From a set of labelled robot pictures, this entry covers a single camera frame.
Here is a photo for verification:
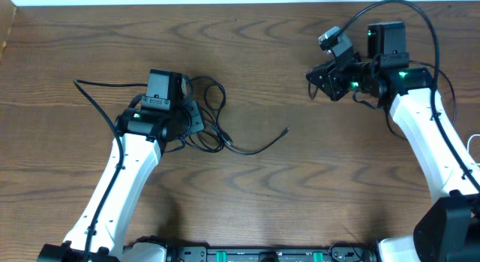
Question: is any white usb cable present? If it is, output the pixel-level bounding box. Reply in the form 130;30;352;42
466;133;480;167

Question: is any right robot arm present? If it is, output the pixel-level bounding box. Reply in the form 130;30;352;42
306;22;479;261

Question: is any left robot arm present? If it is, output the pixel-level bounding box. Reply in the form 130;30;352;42
37;69;205;261

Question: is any wooden board at left edge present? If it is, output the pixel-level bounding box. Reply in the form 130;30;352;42
0;0;17;58

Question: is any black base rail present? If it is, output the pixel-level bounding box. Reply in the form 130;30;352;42
123;235;380;262

